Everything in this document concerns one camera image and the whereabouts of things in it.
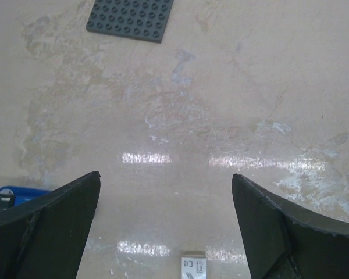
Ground blue black stapler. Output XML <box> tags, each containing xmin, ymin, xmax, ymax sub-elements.
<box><xmin>0</xmin><ymin>186</ymin><xmax>50</xmax><ymax>211</ymax></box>

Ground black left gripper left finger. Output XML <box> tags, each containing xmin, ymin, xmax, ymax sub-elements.
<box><xmin>0</xmin><ymin>171</ymin><xmax>101</xmax><ymax>278</ymax></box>

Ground grey studded baseplate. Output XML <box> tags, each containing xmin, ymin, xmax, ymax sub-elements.
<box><xmin>86</xmin><ymin>0</ymin><xmax>173</xmax><ymax>43</ymax></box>

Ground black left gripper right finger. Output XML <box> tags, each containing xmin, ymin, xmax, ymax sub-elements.
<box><xmin>232</xmin><ymin>174</ymin><xmax>349</xmax><ymax>278</ymax></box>

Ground white staple box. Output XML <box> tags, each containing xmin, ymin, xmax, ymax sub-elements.
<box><xmin>181</xmin><ymin>251</ymin><xmax>207</xmax><ymax>279</ymax></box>

